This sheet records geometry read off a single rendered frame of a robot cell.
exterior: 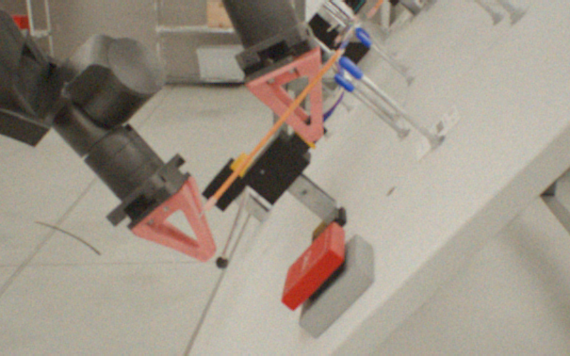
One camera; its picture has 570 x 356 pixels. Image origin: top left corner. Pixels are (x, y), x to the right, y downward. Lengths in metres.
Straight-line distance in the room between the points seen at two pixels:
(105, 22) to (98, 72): 7.80
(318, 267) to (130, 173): 0.27
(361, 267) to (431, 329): 0.59
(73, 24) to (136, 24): 0.72
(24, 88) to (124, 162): 0.11
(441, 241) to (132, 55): 0.34
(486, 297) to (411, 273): 0.73
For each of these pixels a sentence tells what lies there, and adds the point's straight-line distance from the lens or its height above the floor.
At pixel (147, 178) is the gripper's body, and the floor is 1.10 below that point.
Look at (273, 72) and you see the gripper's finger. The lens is 0.58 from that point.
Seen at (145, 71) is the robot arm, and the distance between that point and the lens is 0.61.
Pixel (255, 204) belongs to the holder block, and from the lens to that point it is 1.01.
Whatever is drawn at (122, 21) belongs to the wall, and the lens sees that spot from 8.35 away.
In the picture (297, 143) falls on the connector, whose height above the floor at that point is 1.13.
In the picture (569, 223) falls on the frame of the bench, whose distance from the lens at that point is 1.46.
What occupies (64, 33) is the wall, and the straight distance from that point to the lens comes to 8.53.
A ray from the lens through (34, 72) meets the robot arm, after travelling 0.65.
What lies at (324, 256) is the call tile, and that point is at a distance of 0.42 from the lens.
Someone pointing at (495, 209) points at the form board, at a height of 1.17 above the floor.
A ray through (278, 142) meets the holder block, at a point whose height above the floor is 1.14.
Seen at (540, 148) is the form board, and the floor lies 1.20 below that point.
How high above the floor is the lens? 1.29
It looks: 17 degrees down
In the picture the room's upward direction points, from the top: 1 degrees counter-clockwise
